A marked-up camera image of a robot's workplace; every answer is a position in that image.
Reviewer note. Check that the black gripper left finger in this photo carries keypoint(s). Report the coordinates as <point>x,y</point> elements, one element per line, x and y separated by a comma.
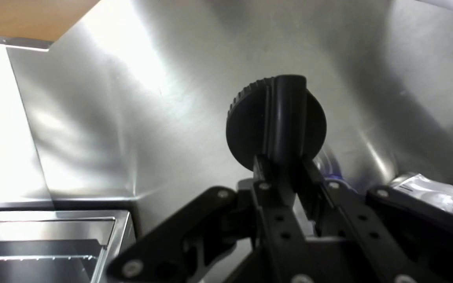
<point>185,236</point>

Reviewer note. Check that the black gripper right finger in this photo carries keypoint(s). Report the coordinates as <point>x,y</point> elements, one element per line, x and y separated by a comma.
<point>394,241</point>

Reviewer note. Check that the black bottle lid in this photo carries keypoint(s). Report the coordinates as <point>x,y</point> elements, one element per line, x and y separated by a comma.
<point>252,120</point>

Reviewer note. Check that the clear crumpled plastic wrap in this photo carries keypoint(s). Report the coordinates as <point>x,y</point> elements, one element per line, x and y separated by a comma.
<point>432,190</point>

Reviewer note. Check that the steel rectangular container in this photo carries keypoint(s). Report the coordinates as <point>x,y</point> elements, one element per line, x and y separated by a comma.
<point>38,246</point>

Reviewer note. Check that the wooden cabinet drawer front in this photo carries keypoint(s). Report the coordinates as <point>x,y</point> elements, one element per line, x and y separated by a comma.
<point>23,18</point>

